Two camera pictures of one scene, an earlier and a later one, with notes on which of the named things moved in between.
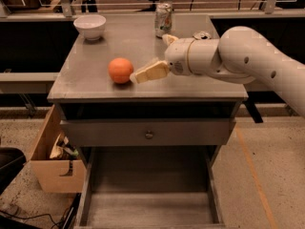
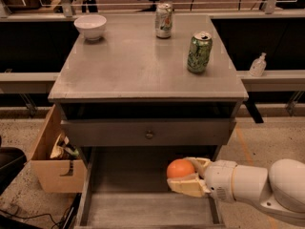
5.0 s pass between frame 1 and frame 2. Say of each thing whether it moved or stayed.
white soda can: stayed
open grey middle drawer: stayed
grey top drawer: stayed
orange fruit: moved
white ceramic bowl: stayed
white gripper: moved
